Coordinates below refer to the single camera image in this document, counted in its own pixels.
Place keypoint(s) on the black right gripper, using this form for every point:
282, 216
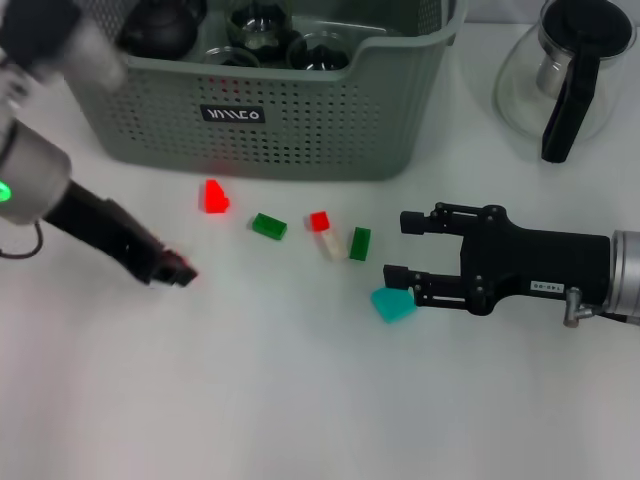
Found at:
535, 260

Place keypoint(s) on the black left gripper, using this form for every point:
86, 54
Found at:
100, 230

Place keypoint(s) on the red sloped toy brick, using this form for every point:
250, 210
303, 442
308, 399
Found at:
215, 197

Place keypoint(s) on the green toy brick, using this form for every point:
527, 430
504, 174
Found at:
360, 243
270, 226

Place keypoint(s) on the glass teacup black sleeve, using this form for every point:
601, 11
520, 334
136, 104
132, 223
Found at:
320, 55
232, 57
260, 25

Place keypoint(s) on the grey perforated storage bin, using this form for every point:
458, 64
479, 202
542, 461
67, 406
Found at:
300, 140

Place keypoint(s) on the teal flat toy brick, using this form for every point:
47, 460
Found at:
392, 307

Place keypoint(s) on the white toy brick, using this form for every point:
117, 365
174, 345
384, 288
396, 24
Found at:
334, 246

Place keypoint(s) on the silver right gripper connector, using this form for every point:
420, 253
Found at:
571, 307

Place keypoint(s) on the dark clay teapot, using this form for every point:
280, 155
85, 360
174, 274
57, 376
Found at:
160, 30

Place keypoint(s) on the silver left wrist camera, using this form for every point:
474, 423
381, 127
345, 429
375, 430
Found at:
55, 40

